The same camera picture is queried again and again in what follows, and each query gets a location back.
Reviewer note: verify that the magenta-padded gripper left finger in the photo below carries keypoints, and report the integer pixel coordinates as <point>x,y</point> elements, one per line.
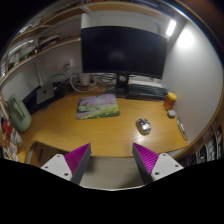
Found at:
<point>77,160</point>

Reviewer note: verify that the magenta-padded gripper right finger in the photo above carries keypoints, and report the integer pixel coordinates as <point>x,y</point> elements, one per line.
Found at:
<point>146,159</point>

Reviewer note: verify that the transparent computer mouse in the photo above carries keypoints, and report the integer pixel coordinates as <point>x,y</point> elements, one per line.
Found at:
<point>143,126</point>

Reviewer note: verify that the flower print mouse pad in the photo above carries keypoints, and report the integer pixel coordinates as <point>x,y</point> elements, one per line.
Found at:
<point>97,106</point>

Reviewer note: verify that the small grey earbuds case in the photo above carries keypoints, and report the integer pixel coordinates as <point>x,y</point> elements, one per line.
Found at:
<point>171,113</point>

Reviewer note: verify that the orange jar with yellow lid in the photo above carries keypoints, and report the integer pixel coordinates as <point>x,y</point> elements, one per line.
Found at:
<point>170,101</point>

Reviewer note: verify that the dark grey keyboard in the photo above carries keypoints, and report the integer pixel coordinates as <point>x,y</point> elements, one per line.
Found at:
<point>146,92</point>

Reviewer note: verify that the silver mini computer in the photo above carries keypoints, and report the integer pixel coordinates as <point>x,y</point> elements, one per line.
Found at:
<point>45,94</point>

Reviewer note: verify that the black desktop stand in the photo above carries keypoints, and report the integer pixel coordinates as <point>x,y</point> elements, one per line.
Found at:
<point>30,102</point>

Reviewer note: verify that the black computer monitor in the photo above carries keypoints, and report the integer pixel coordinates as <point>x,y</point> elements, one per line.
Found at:
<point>123,50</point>

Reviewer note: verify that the white ceiling light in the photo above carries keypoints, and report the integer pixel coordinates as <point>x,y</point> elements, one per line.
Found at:
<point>171,28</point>

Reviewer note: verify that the white wall outlet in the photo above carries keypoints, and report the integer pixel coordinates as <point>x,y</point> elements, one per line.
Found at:
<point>69,63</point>

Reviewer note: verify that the wooden wall shelf unit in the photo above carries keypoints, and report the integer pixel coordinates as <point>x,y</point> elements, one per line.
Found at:
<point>43,41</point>

